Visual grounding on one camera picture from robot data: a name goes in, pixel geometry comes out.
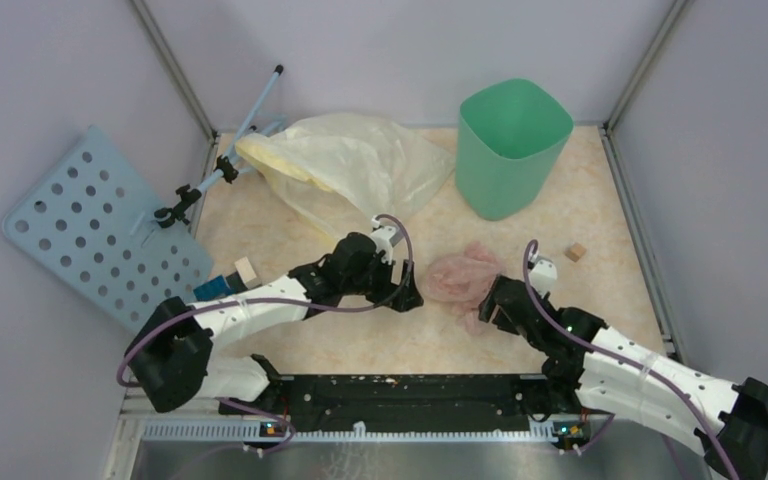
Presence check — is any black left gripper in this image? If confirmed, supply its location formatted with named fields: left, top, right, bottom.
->
left=342, top=251, right=423, bottom=312

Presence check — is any pink translucent trash bag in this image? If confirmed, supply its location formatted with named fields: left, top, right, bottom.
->
left=420, top=241, right=505, bottom=336

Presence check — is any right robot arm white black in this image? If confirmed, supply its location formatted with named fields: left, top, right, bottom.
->
left=478, top=276, right=768, bottom=479

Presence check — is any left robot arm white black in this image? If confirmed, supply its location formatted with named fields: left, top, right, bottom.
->
left=124, top=227, right=424, bottom=414

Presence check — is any green plastic trash bin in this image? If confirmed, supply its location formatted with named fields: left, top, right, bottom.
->
left=455, top=78, right=574, bottom=221

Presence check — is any small wooden cube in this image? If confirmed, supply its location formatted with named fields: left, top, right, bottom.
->
left=564, top=242, right=588, bottom=262

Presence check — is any pale wooden block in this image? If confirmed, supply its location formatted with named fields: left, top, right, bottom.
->
left=234, top=257, right=262, bottom=289

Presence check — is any blue block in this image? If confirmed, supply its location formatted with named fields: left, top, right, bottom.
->
left=193, top=276, right=236, bottom=302

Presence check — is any light blue tripod stand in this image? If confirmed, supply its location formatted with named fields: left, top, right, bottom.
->
left=153, top=64, right=289, bottom=230

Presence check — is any light blue perforated board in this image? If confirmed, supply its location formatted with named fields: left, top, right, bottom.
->
left=2, top=126, right=214, bottom=333

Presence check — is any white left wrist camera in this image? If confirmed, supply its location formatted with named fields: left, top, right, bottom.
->
left=369, top=217, right=404, bottom=264

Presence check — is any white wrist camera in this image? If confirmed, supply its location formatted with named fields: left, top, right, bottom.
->
left=528, top=256, right=558, bottom=297
left=369, top=217, right=404, bottom=264

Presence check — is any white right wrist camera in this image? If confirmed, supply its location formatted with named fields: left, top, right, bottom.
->
left=528, top=256, right=558, bottom=297

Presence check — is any white toothed cable rail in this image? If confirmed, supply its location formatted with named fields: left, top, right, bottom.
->
left=142, top=420, right=558, bottom=443

